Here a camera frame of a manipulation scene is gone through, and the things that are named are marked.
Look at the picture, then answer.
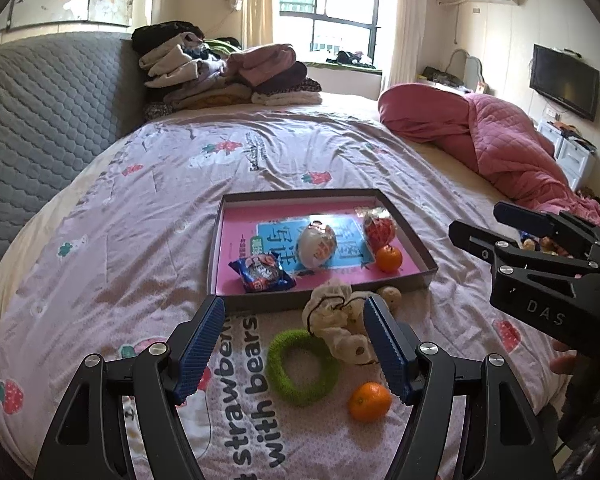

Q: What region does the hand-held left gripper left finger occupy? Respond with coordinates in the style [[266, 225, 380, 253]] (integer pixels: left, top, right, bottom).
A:
[[32, 295, 227, 480]]

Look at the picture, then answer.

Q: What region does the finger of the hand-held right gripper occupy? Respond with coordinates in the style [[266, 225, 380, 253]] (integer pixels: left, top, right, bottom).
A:
[[494, 201, 600, 261], [448, 221, 600, 281]]

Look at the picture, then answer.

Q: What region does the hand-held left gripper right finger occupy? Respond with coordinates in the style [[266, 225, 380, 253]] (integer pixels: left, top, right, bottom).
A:
[[363, 295, 553, 480]]

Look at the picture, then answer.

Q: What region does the small orange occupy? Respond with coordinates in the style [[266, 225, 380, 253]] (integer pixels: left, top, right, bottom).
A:
[[349, 381, 393, 422]]

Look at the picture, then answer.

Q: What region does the walnut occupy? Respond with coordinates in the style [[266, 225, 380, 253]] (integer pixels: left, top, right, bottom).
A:
[[377, 286, 402, 311]]

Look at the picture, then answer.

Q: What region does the cream black-trimmed scrunchie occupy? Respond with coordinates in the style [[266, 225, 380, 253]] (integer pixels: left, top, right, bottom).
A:
[[301, 280, 378, 365]]

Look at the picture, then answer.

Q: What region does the grey cardboard box tray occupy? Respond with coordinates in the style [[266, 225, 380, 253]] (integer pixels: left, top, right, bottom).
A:
[[206, 188, 438, 313]]

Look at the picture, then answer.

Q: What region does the green fuzzy ring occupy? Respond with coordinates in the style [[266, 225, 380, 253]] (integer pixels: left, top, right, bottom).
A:
[[266, 329, 341, 405]]

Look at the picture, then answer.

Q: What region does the orange with stem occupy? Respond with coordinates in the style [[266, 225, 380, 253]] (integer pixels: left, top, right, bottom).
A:
[[376, 244, 403, 273]]

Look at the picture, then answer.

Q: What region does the red snack packet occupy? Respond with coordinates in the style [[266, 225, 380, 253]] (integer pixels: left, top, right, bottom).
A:
[[356, 206, 397, 253]]

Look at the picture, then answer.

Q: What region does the blue snack packet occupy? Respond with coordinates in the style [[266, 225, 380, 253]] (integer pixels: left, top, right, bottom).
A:
[[228, 253, 297, 293]]

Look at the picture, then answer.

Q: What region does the white snack packet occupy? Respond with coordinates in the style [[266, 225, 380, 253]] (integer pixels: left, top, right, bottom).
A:
[[300, 220, 338, 268]]

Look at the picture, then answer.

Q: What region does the person's right hand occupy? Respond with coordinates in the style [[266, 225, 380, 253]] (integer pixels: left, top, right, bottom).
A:
[[551, 339, 579, 377]]

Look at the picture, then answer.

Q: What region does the pink quilt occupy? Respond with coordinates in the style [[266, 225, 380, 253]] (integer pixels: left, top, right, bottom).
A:
[[430, 94, 600, 233]]

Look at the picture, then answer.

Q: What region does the white drawer cabinet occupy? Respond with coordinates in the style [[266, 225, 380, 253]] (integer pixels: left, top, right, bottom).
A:
[[537, 120, 597, 191]]

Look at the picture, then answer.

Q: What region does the pink and blue book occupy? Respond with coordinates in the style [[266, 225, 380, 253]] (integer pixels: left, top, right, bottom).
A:
[[215, 203, 426, 296]]

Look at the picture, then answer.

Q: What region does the pink pillow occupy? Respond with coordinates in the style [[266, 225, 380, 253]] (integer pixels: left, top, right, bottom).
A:
[[377, 84, 476, 146]]

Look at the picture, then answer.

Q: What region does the black television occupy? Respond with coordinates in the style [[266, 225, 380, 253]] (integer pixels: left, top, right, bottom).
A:
[[529, 44, 600, 122]]

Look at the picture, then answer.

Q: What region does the white arched mirror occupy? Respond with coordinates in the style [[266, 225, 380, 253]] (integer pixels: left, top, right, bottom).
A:
[[447, 49, 486, 93]]

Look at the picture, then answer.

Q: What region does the strawberry print bed sheet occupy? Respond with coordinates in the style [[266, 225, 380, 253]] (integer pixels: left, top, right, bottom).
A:
[[0, 105, 571, 480]]

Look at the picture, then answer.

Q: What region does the dark patterned bag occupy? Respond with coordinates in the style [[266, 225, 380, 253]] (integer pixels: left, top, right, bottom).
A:
[[422, 66, 461, 86]]

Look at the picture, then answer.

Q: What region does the dark clothes heap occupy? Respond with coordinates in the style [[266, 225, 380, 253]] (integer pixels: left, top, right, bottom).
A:
[[330, 50, 376, 67]]

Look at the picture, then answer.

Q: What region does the cream curtain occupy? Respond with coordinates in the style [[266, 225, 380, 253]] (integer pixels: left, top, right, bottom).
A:
[[240, 0, 281, 51], [382, 0, 428, 96]]

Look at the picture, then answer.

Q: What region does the green window seat mat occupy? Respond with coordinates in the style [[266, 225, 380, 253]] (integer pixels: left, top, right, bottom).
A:
[[300, 60, 383, 76]]

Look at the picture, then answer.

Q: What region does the pile of folded clothes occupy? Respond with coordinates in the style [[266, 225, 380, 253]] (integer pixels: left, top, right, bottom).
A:
[[131, 21, 323, 122]]

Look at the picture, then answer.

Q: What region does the window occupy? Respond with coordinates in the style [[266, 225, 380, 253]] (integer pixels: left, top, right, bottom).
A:
[[279, 0, 383, 68]]

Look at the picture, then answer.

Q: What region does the grey quilted headboard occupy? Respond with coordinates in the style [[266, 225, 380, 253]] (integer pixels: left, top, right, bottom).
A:
[[0, 31, 148, 306]]

